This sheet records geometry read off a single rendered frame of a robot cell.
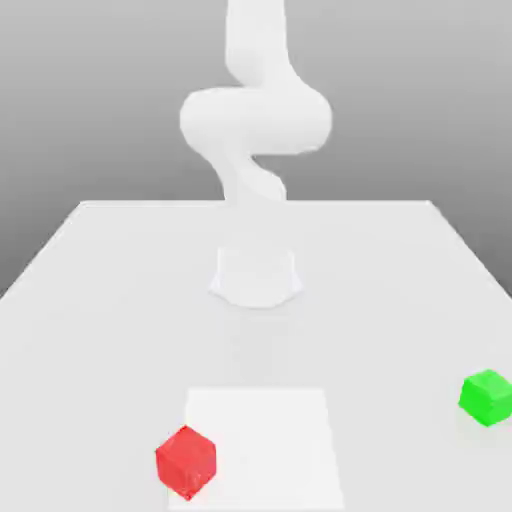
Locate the small red cube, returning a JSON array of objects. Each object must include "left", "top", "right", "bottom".
[{"left": 154, "top": 424, "right": 218, "bottom": 502}]

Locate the small green cube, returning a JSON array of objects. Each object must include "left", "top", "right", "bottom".
[{"left": 457, "top": 368, "right": 512, "bottom": 428}]

